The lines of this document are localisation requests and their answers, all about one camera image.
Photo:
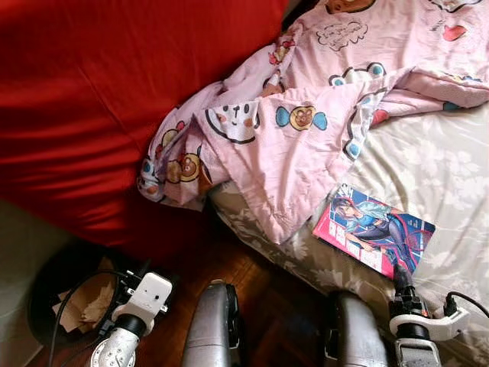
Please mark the grey right robot leg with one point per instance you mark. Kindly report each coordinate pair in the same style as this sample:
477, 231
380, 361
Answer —
355, 336

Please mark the pink and blue comic book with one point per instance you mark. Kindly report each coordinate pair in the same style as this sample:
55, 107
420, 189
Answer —
374, 229

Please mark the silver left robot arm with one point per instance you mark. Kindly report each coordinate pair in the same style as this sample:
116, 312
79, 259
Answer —
114, 353

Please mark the black round waste bin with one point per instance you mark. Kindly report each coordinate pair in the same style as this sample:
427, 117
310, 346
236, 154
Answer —
53, 267

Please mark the bed with beige floral sheet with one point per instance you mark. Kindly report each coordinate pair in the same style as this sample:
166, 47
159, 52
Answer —
443, 176

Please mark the pink cartoon print blanket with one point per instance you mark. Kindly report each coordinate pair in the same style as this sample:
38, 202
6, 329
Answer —
306, 153

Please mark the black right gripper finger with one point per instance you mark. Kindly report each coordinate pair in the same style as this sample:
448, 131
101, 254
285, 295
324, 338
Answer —
403, 277

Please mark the brown cardboard piece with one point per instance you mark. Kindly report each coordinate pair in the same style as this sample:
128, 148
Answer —
88, 302

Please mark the red folded futon mattress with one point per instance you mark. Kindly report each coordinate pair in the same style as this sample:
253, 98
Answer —
99, 99

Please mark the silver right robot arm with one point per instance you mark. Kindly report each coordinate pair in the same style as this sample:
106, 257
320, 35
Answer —
419, 355

